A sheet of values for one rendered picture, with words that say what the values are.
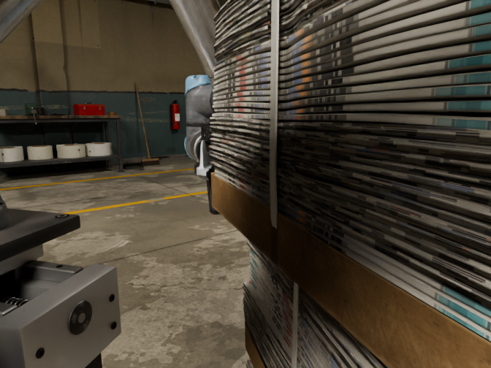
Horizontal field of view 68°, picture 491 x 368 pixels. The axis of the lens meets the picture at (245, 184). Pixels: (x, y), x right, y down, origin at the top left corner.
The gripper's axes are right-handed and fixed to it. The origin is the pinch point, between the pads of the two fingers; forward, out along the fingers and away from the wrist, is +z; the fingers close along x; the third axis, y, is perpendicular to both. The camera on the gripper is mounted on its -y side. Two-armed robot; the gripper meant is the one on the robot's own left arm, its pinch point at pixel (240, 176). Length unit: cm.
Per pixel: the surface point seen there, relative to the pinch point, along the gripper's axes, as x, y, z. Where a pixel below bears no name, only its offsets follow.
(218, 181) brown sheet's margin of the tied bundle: -6.9, 2.0, 13.3
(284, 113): -5.7, 9.8, 29.2
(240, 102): -6.2, 10.8, 19.9
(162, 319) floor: -6, -86, -106
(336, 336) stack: -3.2, -5.9, 33.5
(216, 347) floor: 13, -86, -77
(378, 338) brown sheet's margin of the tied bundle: -5.7, -0.7, 40.9
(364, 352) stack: -3.2, -4.8, 36.8
